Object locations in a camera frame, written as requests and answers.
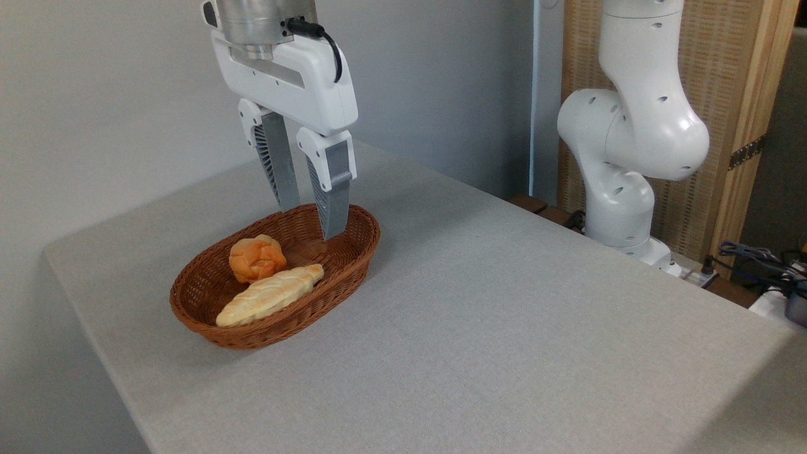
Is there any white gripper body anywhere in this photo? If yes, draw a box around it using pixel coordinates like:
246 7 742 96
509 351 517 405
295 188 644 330
202 0 359 137

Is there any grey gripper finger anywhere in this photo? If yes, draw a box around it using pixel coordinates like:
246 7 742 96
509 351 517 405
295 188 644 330
296 128 357 241
238 98 301 213

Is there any round bread bun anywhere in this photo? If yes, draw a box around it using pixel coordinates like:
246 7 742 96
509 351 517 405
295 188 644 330
228 234 287 284

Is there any long braided bread loaf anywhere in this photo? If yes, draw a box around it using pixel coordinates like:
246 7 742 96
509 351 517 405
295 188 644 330
216 264 325 328

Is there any brown wicker basket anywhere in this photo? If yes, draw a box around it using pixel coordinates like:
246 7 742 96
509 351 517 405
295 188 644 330
169 203 381 351

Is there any grey tablecloth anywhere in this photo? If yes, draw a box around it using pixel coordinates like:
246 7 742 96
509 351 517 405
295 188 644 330
43 140 807 454

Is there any wooden woven folding screen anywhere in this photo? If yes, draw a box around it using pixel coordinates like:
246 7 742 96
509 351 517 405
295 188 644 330
558 0 801 278

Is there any dark metal screen hinge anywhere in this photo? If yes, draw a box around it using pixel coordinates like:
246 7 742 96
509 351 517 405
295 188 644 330
728 134 767 171

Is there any grey round device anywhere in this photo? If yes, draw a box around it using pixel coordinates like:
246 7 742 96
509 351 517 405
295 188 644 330
784 290 807 329

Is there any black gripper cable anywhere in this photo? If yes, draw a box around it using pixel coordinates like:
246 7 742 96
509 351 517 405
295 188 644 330
287 18 344 84

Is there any grey coiled cable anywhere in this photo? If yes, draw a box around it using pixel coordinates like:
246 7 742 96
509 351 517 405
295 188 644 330
719 241 784 265

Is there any black cable bundle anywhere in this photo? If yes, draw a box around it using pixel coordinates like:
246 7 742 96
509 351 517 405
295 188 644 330
712 249 807 297

